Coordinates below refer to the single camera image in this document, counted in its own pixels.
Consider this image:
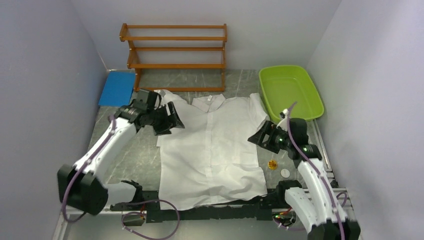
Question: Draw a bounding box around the wooden shoe rack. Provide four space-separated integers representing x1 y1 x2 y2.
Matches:
119 23 228 92

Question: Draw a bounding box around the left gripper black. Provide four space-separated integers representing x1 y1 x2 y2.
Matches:
147 102 185 136

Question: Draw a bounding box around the white shirt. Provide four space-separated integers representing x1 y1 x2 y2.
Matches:
156 90 269 211

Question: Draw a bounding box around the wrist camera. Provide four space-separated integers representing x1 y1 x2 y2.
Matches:
134 88 162 112
278 109 289 126

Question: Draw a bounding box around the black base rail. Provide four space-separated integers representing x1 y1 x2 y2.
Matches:
109 180 302 223

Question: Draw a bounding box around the green plastic basin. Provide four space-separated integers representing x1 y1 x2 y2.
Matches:
258 65 325 123

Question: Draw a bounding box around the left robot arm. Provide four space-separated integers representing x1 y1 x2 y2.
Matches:
57 101 185 216

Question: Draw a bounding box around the blue board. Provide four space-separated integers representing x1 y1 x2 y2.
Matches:
98 71 136 107

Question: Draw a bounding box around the yellow brooch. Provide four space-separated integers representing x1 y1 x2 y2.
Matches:
267 159 278 170

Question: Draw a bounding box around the white round brooch backing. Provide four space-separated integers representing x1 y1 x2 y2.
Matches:
280 168 291 178

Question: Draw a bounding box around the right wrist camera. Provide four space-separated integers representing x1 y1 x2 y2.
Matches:
278 109 289 126

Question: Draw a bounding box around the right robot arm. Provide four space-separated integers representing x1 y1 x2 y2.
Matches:
158 118 361 240

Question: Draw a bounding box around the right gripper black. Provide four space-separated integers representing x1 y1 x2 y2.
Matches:
247 120 293 154

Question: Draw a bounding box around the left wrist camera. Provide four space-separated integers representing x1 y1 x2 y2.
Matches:
134 88 162 112

